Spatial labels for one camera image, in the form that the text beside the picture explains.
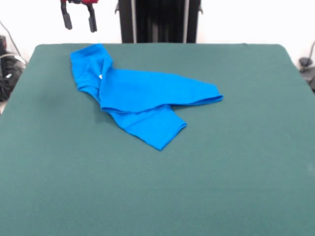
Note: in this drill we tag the dark green table cloth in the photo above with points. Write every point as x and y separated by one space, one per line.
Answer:
184 172

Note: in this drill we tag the black stand base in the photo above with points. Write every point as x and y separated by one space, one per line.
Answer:
9 73
305 62

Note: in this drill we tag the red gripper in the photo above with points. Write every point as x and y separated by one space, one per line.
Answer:
89 1

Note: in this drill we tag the blue shirt with white print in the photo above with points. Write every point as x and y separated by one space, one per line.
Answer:
147 98

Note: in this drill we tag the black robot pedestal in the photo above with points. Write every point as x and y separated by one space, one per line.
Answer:
160 22

